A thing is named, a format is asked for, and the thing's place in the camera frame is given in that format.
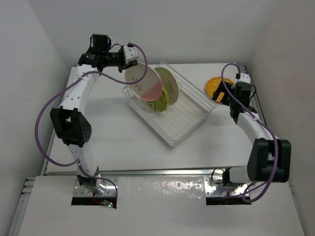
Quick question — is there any yellow dotted plate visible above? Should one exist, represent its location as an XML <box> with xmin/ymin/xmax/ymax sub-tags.
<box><xmin>205</xmin><ymin>77</ymin><xmax>221</xmax><ymax>99</ymax></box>

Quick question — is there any cream and pink plate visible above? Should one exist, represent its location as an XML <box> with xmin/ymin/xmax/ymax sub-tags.
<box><xmin>125</xmin><ymin>62</ymin><xmax>163</xmax><ymax>101</ymax></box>

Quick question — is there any cream and green plate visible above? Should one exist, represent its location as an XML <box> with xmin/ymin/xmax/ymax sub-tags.
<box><xmin>155</xmin><ymin>67</ymin><xmax>179</xmax><ymax>106</ymax></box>

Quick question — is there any green dotted plate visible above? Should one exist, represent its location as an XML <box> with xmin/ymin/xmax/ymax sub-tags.
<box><xmin>148</xmin><ymin>87</ymin><xmax>169</xmax><ymax>112</ymax></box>

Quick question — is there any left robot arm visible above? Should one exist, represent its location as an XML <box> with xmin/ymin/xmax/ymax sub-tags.
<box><xmin>50</xmin><ymin>34</ymin><xmax>138</xmax><ymax>192</ymax></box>

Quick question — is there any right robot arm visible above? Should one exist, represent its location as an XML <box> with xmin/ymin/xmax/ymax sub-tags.
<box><xmin>212</xmin><ymin>82</ymin><xmax>291</xmax><ymax>187</ymax></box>

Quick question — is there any white front cover board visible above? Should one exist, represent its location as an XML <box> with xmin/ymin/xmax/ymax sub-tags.
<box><xmin>19</xmin><ymin>176</ymin><xmax>304</xmax><ymax>236</ymax></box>

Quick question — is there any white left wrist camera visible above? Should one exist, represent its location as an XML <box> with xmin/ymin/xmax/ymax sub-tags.
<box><xmin>123</xmin><ymin>45</ymin><xmax>139</xmax><ymax>61</ymax></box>

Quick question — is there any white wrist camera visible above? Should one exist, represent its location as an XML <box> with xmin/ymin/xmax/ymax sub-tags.
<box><xmin>236</xmin><ymin>72</ymin><xmax>251</xmax><ymax>84</ymax></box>
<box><xmin>123</xmin><ymin>45</ymin><xmax>139</xmax><ymax>61</ymax></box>

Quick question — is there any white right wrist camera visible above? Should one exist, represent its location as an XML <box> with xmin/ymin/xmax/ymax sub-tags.
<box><xmin>236</xmin><ymin>72</ymin><xmax>251</xmax><ymax>84</ymax></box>

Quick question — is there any white wire dish rack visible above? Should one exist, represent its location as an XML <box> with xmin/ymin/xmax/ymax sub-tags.
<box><xmin>123</xmin><ymin>62</ymin><xmax>216</xmax><ymax>147</ymax></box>

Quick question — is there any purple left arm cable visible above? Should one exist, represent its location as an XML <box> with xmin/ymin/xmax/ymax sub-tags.
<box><xmin>34</xmin><ymin>43</ymin><xmax>149</xmax><ymax>207</ymax></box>

